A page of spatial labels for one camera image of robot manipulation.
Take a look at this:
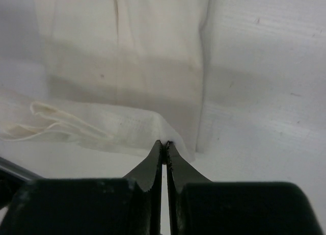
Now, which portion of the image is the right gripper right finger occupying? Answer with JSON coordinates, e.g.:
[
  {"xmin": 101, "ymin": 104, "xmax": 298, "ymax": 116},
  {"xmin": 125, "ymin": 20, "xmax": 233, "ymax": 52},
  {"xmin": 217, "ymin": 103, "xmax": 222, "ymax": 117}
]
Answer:
[{"xmin": 165, "ymin": 142, "xmax": 322, "ymax": 234}]

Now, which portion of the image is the cream white t shirt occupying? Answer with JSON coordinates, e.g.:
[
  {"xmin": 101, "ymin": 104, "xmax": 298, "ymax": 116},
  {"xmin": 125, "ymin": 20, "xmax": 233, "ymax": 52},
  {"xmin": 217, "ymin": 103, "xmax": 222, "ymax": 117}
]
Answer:
[{"xmin": 1, "ymin": 0, "xmax": 211, "ymax": 161}]

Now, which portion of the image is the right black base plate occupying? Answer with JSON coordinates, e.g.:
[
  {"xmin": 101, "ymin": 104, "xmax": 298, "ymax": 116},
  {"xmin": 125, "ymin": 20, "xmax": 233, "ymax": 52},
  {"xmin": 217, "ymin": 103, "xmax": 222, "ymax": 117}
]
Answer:
[{"xmin": 0, "ymin": 157, "xmax": 41, "ymax": 209}]

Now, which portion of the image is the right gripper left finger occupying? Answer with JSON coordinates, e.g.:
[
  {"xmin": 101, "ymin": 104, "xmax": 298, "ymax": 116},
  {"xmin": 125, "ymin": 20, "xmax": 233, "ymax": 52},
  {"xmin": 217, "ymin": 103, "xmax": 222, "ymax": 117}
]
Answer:
[{"xmin": 1, "ymin": 141, "xmax": 162, "ymax": 234}]

